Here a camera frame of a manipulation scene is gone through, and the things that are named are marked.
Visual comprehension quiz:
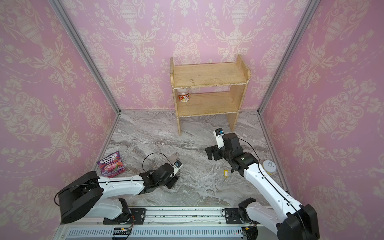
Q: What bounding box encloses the key with yellow tag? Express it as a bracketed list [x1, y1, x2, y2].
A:
[223, 170, 229, 182]

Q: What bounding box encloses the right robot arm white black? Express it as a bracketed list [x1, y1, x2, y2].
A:
[205, 128, 320, 240]

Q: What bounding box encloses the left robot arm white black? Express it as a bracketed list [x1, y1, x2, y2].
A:
[57, 160, 183, 225]

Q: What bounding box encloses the wooden two-tier shelf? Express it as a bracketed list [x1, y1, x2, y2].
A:
[170, 54, 251, 136]

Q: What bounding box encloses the white yellow round tin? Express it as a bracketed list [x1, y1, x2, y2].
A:
[263, 160, 277, 175]

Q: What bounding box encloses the purple Fox's candy bag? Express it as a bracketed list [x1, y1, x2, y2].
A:
[97, 151, 126, 178]

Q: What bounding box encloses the small jar red label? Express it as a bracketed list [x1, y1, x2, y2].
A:
[177, 89, 190, 103]

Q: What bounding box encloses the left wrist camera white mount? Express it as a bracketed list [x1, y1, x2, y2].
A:
[172, 159, 183, 176]

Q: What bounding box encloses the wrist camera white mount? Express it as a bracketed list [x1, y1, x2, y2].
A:
[214, 128, 225, 149]
[172, 159, 183, 176]

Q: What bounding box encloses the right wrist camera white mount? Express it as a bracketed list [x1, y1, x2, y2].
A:
[214, 128, 225, 149]

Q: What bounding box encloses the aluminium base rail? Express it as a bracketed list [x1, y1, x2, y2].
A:
[53, 206, 277, 240]

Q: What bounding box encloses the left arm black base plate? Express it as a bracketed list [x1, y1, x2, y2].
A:
[103, 208, 146, 225]

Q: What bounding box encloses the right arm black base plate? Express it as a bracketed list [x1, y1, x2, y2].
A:
[222, 208, 252, 225]

